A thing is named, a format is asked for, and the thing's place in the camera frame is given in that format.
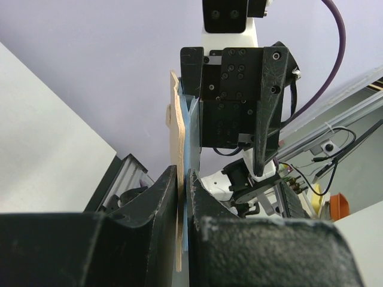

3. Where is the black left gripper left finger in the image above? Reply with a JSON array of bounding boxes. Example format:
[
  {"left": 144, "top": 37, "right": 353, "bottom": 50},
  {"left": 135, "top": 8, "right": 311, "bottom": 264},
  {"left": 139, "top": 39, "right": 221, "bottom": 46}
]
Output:
[{"left": 1, "top": 166, "right": 177, "bottom": 286}]

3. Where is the beige leather card holder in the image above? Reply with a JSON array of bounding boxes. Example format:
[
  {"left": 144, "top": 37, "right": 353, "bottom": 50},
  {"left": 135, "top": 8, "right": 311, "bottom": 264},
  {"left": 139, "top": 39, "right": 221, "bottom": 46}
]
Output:
[{"left": 166, "top": 70, "right": 186, "bottom": 272}]

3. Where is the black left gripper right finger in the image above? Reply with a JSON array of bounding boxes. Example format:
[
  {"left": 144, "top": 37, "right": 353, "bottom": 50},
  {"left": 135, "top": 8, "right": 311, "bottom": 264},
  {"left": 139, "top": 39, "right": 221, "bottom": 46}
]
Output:
[{"left": 187, "top": 170, "right": 364, "bottom": 286}]

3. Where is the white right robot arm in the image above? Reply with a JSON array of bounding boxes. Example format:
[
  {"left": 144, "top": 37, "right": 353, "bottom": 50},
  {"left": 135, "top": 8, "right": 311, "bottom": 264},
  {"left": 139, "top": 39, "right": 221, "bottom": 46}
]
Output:
[{"left": 180, "top": 10, "right": 300, "bottom": 206}]

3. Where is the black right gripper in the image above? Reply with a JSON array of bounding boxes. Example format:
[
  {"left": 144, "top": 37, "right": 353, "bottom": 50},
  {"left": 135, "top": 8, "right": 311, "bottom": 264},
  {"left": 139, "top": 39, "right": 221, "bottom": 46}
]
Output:
[{"left": 180, "top": 45, "right": 300, "bottom": 176}]

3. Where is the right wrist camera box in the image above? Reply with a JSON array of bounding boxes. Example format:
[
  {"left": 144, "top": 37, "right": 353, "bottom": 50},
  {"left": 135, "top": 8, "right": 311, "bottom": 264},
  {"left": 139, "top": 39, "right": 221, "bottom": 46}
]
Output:
[{"left": 202, "top": 0, "right": 272, "bottom": 33}]

